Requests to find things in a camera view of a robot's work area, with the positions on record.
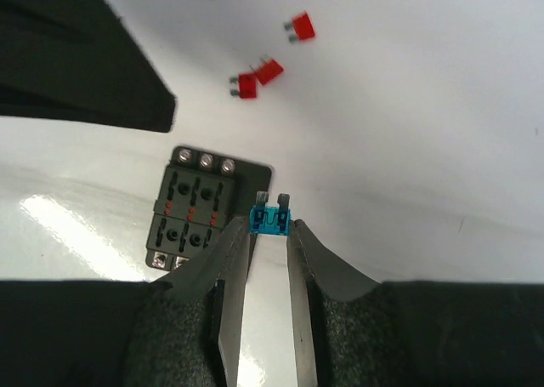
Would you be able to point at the black fuse box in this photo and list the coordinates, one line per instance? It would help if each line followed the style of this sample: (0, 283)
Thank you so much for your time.
(201, 191)

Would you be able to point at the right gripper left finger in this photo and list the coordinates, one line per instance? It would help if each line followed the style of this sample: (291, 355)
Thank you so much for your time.
(205, 298)

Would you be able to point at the red fuse middle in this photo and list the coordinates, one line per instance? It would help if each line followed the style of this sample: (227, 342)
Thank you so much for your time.
(267, 70)

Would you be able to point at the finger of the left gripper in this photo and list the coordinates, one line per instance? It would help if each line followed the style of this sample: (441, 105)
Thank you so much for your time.
(73, 60)

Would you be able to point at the red fuse lower left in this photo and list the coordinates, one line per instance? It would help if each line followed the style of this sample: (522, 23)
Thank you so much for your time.
(244, 86)

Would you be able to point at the red fuse upper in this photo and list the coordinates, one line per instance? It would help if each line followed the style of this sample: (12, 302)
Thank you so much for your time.
(300, 28)

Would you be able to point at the blue fuse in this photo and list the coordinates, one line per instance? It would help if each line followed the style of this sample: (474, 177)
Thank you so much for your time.
(274, 221)

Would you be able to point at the red fuse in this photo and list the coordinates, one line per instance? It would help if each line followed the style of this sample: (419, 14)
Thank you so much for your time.
(244, 86)
(300, 28)
(267, 70)

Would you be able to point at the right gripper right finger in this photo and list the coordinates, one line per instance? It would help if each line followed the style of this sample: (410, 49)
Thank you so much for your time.
(316, 274)

